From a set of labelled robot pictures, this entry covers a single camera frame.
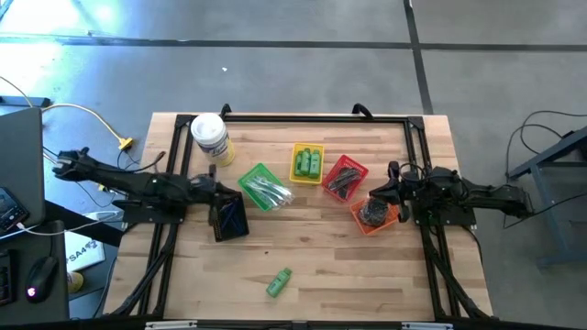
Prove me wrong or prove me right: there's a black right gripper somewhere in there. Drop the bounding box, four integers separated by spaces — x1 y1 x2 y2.
369 160 426 224

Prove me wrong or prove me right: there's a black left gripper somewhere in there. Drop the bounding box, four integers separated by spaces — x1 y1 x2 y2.
190 164 239 226

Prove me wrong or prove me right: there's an orange plastic basket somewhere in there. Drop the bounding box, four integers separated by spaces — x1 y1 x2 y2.
349 195 401 237

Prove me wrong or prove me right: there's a green plastic basket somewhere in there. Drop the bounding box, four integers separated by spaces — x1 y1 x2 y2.
237 162 295 213

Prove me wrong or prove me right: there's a red plastic basket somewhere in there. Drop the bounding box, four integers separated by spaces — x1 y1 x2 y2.
320 154 371 204

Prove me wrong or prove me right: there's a black plastic basket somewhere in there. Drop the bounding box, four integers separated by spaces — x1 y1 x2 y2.
209 191 251 243

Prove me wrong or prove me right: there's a yellow Lysol wipes canister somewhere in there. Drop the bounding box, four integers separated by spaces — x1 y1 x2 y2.
190 112 237 168

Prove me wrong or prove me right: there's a yellow plastic basket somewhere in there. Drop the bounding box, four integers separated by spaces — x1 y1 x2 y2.
289 142 326 186

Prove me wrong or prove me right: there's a white printed booklet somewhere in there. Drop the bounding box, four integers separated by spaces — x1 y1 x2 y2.
63 230 105 272

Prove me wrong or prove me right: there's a small yellow round object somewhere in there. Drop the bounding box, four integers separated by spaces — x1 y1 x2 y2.
67 270 85 294

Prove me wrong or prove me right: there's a blue-grey metal stand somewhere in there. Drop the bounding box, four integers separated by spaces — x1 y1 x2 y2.
506 126 587 270

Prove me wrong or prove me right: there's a black computer mouse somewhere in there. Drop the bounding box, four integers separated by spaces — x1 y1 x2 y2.
24 254 60 303

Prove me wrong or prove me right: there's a grey laptop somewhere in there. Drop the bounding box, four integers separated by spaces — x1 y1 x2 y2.
0 107 46 226

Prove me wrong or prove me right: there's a black desk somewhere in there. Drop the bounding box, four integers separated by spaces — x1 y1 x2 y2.
0 201 125 322

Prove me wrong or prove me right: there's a smartphone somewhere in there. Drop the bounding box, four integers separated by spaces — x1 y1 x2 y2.
0 185 31 233

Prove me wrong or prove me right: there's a black keyboard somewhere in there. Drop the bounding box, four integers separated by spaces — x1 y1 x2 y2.
0 247 17 307

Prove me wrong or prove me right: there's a black aluminium rig frame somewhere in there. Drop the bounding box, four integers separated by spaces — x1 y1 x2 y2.
103 103 494 330

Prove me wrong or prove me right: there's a black floor cable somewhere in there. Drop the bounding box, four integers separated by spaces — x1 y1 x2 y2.
499 109 587 230

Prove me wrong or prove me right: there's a silver aluminium bracket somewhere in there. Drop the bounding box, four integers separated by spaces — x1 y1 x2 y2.
145 320 198 330
401 322 454 330

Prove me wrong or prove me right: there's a white cable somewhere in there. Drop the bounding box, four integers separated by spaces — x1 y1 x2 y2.
16 210 124 236

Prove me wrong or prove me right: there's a yellow extension cable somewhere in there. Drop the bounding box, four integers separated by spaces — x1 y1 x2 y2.
0 75 135 151

